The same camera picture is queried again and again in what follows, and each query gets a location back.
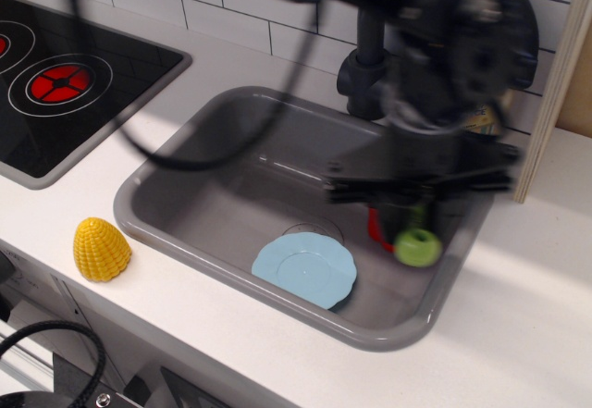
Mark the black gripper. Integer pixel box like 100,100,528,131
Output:
321,116,521,204

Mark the green handled grey spatula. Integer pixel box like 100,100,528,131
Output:
394,205,442,268

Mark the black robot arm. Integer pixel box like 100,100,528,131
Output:
290,0,538,203

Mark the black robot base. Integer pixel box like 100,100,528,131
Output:
0,318,232,408

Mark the light blue plate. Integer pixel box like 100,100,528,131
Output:
252,232,357,309

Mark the grey sink basin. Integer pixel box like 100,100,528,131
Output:
114,99,493,352

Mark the red toy bell pepper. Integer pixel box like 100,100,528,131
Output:
367,207,395,253

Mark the white cleanser bottle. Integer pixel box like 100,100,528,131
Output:
462,90,514,138

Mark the dark grey faucet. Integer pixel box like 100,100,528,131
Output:
336,0,540,121

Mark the light wooden side panel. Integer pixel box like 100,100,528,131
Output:
513,0,591,204

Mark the yellow toy corn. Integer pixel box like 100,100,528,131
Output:
73,217,132,282

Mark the black toy stove top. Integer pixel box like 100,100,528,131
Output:
1,0,191,190

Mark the black braided cable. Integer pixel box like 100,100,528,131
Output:
64,0,320,171

